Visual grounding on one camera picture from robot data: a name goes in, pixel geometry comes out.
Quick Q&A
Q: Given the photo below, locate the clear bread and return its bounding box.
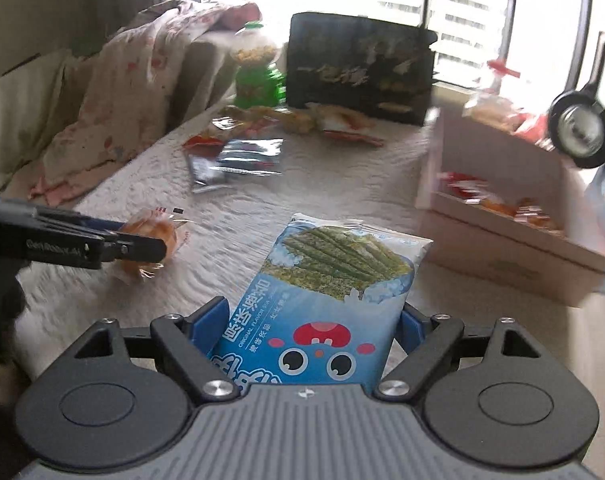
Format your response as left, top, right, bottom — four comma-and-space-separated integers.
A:
118, 207, 190, 282

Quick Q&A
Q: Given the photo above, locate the blue seaweed snack bag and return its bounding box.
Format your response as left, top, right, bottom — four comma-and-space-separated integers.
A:
209, 214, 432, 391

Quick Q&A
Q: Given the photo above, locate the red snack pouch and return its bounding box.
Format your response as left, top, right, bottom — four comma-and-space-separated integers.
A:
433, 171, 566, 236

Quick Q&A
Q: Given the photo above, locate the yellow red peanut packet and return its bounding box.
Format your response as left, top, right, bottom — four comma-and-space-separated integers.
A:
305, 103, 385, 148

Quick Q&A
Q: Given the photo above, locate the white lace tablecloth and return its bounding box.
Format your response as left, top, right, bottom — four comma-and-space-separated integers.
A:
12, 94, 605, 480

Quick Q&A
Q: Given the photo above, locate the floral blanket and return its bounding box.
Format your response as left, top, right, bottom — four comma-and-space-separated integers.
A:
27, 0, 261, 207

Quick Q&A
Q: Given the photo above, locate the pink cardboard box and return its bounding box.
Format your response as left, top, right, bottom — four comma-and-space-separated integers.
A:
416, 107, 605, 306

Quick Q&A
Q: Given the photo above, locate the silver foil snack packet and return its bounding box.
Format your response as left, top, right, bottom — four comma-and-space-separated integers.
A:
182, 136, 284, 193

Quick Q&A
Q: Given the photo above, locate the grey sofa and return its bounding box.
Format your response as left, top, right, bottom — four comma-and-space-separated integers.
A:
167, 32, 237, 131

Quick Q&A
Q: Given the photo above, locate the clear jar red lid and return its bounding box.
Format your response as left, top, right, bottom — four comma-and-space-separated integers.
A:
462, 58, 523, 133

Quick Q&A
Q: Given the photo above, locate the black round pot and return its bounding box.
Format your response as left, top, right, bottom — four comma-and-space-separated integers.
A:
547, 84, 605, 169

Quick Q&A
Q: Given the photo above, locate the large black snack bag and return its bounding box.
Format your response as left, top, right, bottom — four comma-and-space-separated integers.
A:
286, 12, 437, 126

